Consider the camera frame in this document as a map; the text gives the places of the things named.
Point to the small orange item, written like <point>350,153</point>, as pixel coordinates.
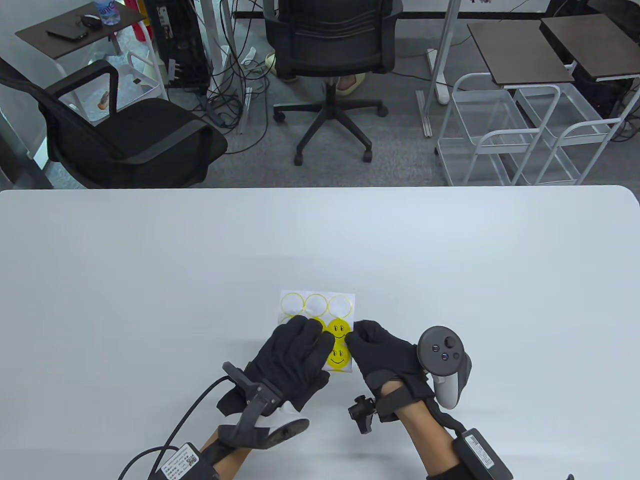
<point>103,100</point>

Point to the clear plastic water bottle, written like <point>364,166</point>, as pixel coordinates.
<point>107,12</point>

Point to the black and white right controller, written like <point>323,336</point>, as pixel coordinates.
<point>440,350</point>

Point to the white table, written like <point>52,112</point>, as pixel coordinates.
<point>350,240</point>

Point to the white power strip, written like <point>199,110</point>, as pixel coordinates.
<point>437,75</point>

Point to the black and white controller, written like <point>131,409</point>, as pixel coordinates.
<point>440,350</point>
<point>280,435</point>

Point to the person's left hand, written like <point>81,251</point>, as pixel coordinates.
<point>295,355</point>

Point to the black computer tower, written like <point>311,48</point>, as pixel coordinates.
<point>180,45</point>

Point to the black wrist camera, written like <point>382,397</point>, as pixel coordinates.
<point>250,387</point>
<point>362,412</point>

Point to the black office chair with armrest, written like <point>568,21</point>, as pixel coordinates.
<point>150,130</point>

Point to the black and white left controller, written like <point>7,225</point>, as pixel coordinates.
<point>280,435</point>

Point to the black flat tablet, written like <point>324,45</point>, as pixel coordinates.
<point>67,34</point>

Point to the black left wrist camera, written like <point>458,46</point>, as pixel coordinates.
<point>250,387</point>

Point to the black mesh back office chair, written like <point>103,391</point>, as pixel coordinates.
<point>330,45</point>

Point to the person's right hand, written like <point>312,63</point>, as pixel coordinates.
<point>385,355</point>

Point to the aluminium frame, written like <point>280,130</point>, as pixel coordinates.
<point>446,40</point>

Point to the black computer mouse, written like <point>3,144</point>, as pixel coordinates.
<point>91,21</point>

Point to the black labelled right forearm pack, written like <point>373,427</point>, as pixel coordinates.
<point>482,452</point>

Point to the person's right forearm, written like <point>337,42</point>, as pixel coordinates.
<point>425,435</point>

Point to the black labelled left forearm pack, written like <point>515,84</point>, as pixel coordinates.
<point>187,462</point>

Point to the person's left forearm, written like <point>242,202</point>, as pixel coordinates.
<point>232,465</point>

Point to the black computer case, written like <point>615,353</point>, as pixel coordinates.
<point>595,95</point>

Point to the smiley sticker sheet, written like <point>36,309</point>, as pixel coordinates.
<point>316,302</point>

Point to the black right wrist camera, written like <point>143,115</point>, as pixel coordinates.
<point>362,412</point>

